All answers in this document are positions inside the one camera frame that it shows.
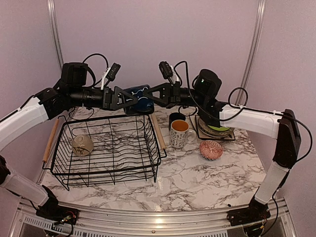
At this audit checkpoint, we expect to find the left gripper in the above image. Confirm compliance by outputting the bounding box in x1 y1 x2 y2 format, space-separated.
68 84 138 109

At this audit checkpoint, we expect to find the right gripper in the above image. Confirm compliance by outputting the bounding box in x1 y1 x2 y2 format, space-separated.
143 80 208 108

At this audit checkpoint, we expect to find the dark blue cup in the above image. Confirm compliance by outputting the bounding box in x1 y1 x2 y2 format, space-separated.
123 84 155 115

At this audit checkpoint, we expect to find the dark teal cup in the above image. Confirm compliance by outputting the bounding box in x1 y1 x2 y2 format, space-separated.
169 113 186 124

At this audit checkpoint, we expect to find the square floral plate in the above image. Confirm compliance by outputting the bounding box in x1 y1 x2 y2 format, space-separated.
194 116 236 141

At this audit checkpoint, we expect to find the floral glass mug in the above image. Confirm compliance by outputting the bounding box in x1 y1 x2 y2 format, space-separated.
169 119 197 149

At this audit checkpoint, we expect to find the grey reindeer plate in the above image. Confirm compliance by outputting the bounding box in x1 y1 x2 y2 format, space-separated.
198 118 234 136

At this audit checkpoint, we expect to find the beige bowl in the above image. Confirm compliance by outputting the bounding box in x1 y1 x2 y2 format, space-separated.
72 134 94 157

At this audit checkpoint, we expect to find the green plate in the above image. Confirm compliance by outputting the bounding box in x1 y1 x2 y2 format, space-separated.
208 125 230 132

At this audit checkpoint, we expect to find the blue patterned bowl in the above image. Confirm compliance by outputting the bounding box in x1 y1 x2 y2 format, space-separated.
199 140 223 160

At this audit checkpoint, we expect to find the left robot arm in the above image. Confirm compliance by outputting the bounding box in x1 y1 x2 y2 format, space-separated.
0 62 138 220

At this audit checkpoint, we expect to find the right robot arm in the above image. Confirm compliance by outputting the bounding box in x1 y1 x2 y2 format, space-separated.
143 61 307 221

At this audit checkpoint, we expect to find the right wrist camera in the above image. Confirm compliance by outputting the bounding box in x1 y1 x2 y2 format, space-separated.
158 61 182 85

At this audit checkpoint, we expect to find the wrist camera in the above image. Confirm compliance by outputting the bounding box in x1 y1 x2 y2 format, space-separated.
158 61 182 85
100 63 121 90

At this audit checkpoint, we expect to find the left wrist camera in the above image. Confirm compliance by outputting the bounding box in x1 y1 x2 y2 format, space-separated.
100 63 121 90

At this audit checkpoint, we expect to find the black wire dish rack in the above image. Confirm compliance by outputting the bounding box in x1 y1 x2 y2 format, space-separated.
42 115 167 190

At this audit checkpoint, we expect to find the right aluminium frame post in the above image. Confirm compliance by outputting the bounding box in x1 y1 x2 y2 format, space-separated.
234 0 267 111

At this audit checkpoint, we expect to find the aluminium frame post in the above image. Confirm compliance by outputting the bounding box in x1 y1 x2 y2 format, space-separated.
234 0 267 111
47 0 64 71

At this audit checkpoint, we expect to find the left aluminium frame post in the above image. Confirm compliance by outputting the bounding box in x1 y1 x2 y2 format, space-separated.
47 0 64 71

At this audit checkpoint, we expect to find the front aluminium rail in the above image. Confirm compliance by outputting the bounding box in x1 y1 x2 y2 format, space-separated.
14 195 297 237

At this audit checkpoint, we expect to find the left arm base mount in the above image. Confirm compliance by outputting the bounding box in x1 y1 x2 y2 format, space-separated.
36 187 79 225

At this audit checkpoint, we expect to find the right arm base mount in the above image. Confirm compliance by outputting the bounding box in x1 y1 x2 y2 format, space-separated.
227 196 271 226

